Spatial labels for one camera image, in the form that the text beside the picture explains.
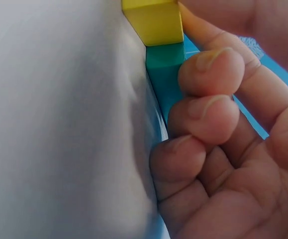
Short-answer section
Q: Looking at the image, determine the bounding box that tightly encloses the person's right hand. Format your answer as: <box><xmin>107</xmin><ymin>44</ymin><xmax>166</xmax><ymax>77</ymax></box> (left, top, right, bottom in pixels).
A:
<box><xmin>149</xmin><ymin>0</ymin><xmax>288</xmax><ymax>239</ymax></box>

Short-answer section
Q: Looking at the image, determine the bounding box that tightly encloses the yellow block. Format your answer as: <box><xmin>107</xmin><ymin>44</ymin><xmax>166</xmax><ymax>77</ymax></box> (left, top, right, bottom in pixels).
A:
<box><xmin>122</xmin><ymin>0</ymin><xmax>185</xmax><ymax>47</ymax></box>

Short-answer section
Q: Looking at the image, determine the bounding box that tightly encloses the green block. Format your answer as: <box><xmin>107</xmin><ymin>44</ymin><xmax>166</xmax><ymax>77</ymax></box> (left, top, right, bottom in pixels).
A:
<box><xmin>145</xmin><ymin>42</ymin><xmax>186</xmax><ymax>129</ymax></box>

